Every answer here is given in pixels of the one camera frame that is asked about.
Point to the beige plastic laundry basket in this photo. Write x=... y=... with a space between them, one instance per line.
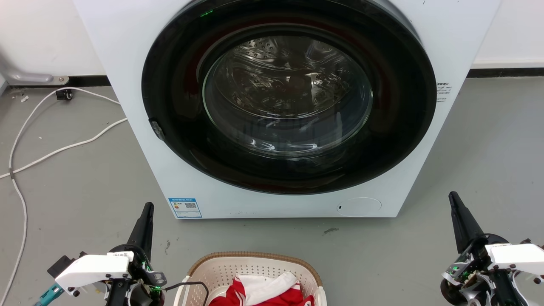
x=221 y=272

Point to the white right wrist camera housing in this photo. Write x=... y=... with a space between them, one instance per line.
x=518 y=257

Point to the small printed text sticker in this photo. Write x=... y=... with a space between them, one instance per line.
x=443 y=92

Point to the blue energy label sticker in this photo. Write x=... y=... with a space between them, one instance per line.
x=185 y=208

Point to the small black caster block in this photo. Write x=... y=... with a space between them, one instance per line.
x=64 y=94

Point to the teal plastic connector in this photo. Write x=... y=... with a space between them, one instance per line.
x=49 y=295

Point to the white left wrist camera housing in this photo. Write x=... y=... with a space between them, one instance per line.
x=93 y=268

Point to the white front-load washing machine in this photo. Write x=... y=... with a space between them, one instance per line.
x=127 y=51

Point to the round black washing machine door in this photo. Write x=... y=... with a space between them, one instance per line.
x=178 y=127

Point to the grey metal floor bracket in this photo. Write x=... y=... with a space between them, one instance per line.
x=29 y=77

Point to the red and white garment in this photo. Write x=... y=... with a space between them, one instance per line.
x=263 y=289

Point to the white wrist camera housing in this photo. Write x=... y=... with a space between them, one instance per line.
x=518 y=257
x=93 y=268

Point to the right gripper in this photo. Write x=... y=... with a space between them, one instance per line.
x=471 y=272

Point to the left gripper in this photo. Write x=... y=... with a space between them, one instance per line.
x=142 y=276

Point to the round white filter cover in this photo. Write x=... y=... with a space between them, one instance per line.
x=359 y=207

